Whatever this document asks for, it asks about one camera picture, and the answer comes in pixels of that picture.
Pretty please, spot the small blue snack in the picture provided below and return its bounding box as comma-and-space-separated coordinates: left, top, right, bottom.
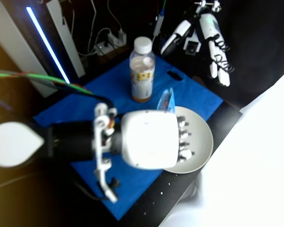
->
156, 87, 177, 113

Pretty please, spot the plastic juice bottle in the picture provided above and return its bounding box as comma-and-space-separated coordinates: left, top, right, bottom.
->
129, 36, 156, 103

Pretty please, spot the white round plate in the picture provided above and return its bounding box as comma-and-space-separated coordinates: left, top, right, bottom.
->
160, 105, 214, 175

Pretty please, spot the blue cloth bag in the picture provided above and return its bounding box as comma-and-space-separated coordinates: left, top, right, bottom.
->
33, 54, 224, 222

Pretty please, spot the white power strip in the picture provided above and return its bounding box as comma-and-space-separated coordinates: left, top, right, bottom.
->
94, 30, 128, 56

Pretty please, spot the white column with light strip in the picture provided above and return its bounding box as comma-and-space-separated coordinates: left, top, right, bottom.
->
0, 0, 86, 98

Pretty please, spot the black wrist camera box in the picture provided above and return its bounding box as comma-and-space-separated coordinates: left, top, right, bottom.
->
183, 39, 201, 56

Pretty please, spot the green red wire bundle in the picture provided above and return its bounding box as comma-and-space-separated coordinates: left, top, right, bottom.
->
0, 70, 116, 110

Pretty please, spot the white cable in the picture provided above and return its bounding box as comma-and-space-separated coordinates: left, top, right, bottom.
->
78, 0, 98, 57
106, 0, 124, 33

